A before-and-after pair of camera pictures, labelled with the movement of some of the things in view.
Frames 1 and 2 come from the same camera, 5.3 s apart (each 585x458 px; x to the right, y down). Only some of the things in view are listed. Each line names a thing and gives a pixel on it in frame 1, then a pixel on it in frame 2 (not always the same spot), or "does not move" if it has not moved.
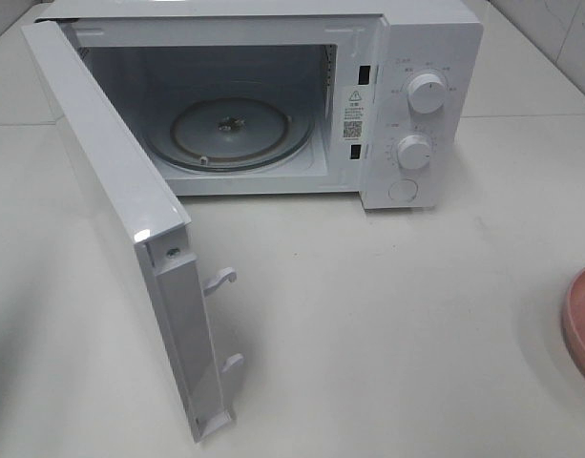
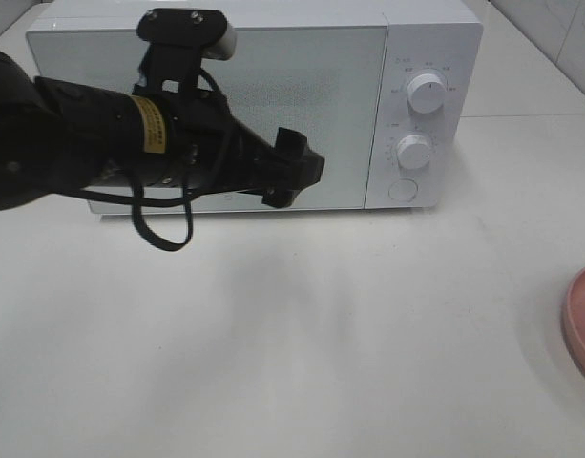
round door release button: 404,189 does not move
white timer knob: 413,152 does not move
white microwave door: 157,222 to 329,84
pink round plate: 580,322 does not move
